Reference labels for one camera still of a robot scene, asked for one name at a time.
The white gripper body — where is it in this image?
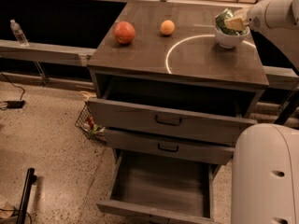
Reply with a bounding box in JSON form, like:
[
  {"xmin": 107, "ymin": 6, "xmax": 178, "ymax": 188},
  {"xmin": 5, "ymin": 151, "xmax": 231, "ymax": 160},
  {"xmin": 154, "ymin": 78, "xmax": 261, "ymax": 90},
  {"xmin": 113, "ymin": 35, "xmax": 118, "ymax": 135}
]
[{"xmin": 247, "ymin": 0, "xmax": 280, "ymax": 32}]

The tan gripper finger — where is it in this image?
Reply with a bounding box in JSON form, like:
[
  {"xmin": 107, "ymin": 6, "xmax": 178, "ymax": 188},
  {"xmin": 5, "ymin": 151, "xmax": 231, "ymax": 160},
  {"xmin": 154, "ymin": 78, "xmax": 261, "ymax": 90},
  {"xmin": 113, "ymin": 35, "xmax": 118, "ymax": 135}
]
[
  {"xmin": 234, "ymin": 7, "xmax": 250, "ymax": 17},
  {"xmin": 224, "ymin": 17, "xmax": 249, "ymax": 31}
]

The green soda can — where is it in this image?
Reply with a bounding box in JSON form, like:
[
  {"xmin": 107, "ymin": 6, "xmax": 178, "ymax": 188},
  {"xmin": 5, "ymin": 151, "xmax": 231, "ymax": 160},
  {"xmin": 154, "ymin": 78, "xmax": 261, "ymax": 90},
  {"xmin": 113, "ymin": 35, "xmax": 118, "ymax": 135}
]
[{"xmin": 215, "ymin": 8, "xmax": 246, "ymax": 35}]

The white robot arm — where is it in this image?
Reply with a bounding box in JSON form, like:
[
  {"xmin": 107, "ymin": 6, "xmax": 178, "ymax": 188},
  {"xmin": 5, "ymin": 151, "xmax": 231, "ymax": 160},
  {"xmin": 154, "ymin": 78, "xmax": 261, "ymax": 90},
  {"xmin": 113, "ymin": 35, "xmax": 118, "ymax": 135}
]
[{"xmin": 224, "ymin": 0, "xmax": 299, "ymax": 224}]

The white ceramic bowl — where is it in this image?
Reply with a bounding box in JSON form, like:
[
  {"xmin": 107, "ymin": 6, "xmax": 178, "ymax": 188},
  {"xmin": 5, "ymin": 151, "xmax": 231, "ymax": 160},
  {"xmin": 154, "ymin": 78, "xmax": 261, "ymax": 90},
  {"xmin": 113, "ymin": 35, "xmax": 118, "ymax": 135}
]
[{"xmin": 214, "ymin": 25, "xmax": 249, "ymax": 49}]

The orange fruit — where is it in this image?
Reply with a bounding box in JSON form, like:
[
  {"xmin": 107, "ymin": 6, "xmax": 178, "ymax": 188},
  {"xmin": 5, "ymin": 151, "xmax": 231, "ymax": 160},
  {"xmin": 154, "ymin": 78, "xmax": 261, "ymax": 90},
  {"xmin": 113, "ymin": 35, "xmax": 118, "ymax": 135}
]
[{"xmin": 160, "ymin": 20, "xmax": 175, "ymax": 35}]

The black table leg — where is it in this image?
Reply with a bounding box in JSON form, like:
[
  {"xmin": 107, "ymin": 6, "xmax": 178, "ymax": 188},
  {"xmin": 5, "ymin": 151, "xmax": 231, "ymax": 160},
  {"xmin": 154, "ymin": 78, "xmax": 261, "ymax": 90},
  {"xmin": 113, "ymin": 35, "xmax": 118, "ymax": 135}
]
[{"xmin": 275, "ymin": 91, "xmax": 299, "ymax": 125}]

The grey wooden drawer cabinet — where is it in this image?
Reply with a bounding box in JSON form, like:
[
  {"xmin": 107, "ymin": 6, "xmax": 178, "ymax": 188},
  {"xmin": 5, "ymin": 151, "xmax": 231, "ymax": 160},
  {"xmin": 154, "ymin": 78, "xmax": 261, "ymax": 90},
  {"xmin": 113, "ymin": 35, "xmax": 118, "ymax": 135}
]
[{"xmin": 86, "ymin": 0, "xmax": 270, "ymax": 173}]

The top grey drawer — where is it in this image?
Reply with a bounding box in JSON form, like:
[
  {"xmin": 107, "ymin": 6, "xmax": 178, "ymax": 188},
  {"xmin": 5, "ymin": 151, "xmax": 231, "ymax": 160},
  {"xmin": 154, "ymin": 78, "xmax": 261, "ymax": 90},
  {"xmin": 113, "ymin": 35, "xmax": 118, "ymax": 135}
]
[{"xmin": 88, "ymin": 77, "xmax": 255, "ymax": 147}]

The grey drawer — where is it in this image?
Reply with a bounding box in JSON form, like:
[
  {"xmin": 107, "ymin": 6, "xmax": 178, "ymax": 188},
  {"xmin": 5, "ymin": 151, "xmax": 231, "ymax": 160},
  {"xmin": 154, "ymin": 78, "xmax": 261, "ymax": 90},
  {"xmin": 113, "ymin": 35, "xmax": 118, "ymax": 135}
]
[
  {"xmin": 88, "ymin": 77, "xmax": 255, "ymax": 147},
  {"xmin": 97, "ymin": 151, "xmax": 219, "ymax": 224},
  {"xmin": 105, "ymin": 129, "xmax": 234, "ymax": 165}
]

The red apple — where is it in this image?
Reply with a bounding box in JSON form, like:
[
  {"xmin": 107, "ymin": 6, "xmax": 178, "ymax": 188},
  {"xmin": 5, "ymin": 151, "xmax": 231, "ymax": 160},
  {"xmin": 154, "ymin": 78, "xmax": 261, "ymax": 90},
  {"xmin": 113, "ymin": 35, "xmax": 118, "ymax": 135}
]
[{"xmin": 114, "ymin": 21, "xmax": 135, "ymax": 45}]

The middle grey drawer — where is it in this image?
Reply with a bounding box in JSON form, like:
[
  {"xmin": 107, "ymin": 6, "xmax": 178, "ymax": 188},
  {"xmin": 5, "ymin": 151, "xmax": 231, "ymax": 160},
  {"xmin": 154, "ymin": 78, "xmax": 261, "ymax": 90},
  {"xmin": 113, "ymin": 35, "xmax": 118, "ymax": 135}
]
[{"xmin": 105, "ymin": 129, "xmax": 234, "ymax": 165}]

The bottom grey drawer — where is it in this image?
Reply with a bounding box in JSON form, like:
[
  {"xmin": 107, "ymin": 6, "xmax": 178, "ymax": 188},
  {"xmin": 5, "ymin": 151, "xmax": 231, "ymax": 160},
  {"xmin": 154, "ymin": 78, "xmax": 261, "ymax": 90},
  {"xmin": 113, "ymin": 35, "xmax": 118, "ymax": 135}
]
[{"xmin": 97, "ymin": 151, "xmax": 219, "ymax": 224}]

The clear plastic water bottle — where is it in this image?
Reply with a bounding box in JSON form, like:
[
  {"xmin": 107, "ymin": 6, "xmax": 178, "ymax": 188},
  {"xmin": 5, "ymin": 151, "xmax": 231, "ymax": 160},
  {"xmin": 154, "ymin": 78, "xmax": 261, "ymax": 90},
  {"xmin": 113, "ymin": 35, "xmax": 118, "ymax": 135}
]
[{"xmin": 10, "ymin": 20, "xmax": 29, "ymax": 47}]

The black metal bar stand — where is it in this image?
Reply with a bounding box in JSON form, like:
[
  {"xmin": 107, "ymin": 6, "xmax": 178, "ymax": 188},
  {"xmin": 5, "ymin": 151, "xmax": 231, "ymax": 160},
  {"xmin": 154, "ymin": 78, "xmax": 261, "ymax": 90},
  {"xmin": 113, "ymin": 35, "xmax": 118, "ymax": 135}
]
[{"xmin": 16, "ymin": 168, "xmax": 36, "ymax": 224}]

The grey metal shelf rail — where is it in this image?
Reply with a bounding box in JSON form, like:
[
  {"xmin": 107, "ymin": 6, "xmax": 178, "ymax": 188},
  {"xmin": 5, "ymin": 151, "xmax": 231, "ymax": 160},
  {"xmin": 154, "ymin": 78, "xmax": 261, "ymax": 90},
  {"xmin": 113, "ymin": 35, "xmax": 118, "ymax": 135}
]
[{"xmin": 0, "ymin": 40, "xmax": 95, "ymax": 66}]

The wire basket with items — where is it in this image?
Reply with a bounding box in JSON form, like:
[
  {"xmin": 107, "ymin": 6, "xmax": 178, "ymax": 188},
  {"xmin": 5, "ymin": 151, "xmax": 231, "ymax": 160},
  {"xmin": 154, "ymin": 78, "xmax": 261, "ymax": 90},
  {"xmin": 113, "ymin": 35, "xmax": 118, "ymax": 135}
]
[{"xmin": 75, "ymin": 104, "xmax": 106, "ymax": 143}]

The black power adapter with cable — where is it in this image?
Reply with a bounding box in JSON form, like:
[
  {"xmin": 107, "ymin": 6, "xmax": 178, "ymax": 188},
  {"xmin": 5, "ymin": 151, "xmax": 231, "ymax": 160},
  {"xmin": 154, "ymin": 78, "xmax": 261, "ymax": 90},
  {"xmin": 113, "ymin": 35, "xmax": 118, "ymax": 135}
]
[{"xmin": 0, "ymin": 73, "xmax": 25, "ymax": 110}]

